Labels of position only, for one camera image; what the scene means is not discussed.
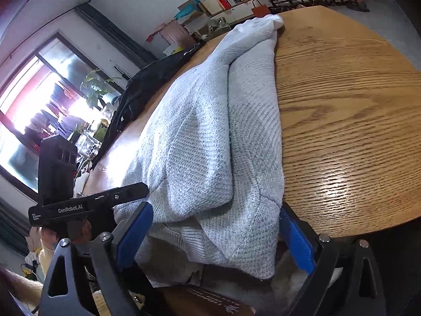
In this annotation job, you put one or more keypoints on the grey knit sweater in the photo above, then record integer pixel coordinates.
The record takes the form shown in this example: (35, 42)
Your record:
(211, 155)

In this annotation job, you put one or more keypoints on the green potted plant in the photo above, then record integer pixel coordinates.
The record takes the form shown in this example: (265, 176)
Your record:
(96, 85)

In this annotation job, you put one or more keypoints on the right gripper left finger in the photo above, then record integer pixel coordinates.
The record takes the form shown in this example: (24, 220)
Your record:
(66, 290)

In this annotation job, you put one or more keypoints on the black garment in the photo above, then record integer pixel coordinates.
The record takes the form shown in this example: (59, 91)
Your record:
(140, 89)

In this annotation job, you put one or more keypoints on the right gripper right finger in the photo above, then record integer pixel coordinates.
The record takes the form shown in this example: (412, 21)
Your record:
(342, 279)

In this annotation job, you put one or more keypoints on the person's left hand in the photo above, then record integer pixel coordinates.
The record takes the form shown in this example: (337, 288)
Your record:
(79, 231)

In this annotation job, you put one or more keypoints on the dark grey curtain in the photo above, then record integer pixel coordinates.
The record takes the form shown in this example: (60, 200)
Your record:
(132, 50)

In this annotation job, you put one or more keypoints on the pink suitcase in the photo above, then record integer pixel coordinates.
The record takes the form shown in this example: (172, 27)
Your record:
(173, 32)

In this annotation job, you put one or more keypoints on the orange paper bag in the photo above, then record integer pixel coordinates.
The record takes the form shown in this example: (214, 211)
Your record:
(260, 10)

